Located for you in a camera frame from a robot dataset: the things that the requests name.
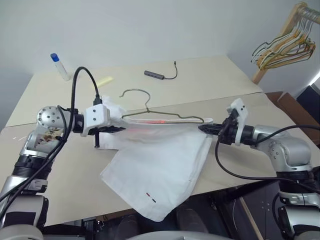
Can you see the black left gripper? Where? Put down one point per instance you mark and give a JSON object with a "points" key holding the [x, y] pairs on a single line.
{"points": [[97, 131]]}

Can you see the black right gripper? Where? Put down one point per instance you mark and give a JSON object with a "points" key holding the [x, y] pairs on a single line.
{"points": [[228, 135]]}

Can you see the white cloth garment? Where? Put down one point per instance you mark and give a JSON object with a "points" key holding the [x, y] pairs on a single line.
{"points": [[160, 162]]}

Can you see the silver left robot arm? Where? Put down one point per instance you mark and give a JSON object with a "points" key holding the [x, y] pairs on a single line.
{"points": [[47, 117]]}

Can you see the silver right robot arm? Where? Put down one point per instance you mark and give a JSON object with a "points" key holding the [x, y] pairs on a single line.
{"points": [[290, 150]]}

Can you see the wooden hanger rack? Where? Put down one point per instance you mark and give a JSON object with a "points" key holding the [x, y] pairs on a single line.
{"points": [[287, 37]]}

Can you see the yellow sticky note pad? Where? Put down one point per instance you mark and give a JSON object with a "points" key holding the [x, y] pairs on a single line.
{"points": [[105, 81]]}

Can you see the white bottle with blue cap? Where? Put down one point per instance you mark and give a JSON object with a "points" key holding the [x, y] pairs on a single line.
{"points": [[60, 67]]}

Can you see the brown side furniture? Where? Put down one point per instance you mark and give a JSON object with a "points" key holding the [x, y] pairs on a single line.
{"points": [[295, 110]]}

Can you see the dark rounded shape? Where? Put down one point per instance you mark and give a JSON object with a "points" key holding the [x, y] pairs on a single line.
{"points": [[128, 225], [191, 220]]}

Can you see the black panel with white marks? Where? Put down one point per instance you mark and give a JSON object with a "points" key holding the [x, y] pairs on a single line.
{"points": [[260, 207]]}

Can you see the thin wooden stick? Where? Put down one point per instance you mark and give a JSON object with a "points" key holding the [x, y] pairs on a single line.
{"points": [[251, 220]]}

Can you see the grey robot torso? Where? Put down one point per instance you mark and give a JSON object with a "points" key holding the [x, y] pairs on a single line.
{"points": [[125, 236]]}

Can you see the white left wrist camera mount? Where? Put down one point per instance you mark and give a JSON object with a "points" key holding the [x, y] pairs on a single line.
{"points": [[96, 116]]}

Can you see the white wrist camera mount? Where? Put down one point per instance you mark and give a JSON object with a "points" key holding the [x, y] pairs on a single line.
{"points": [[96, 116], [241, 112]]}

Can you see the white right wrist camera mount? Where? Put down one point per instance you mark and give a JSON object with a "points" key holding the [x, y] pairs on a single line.
{"points": [[241, 112]]}

